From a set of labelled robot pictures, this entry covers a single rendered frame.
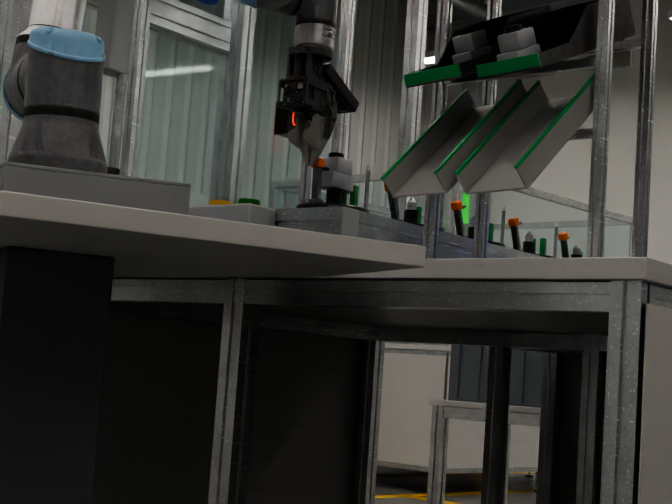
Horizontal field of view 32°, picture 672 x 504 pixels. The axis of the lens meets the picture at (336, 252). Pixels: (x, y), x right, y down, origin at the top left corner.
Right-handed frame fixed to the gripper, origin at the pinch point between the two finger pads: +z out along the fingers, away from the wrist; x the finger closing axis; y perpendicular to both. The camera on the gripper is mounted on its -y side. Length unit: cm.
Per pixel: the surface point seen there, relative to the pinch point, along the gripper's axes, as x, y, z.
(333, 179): 2.2, -3.8, 3.2
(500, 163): 38.4, -3.2, 2.3
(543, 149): 48.5, 0.7, 1.4
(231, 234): 38, 59, 23
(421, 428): -269, -435, 67
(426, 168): 23.5, -3.2, 2.4
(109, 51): -99, -31, -40
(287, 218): 4.7, 11.1, 12.9
